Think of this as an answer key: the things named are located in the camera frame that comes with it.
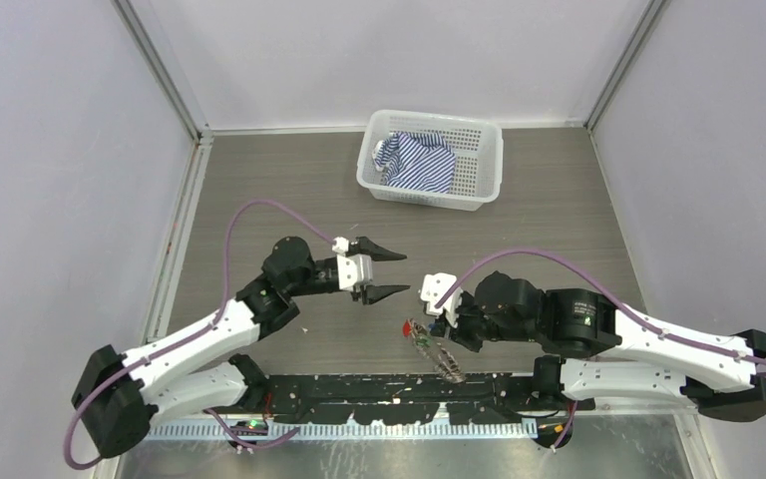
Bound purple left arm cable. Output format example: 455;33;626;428
62;199;338;471

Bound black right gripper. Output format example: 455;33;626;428
431;289;540;352

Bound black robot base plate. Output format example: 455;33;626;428
223;373;595;428

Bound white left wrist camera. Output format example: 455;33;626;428
331;237;373;292

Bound blue striped shirt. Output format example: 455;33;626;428
372;131;457;194

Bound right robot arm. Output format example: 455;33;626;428
419;271;766;423

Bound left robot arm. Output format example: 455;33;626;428
70;237;407;459

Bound white plastic basket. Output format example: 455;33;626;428
356;110;504;212

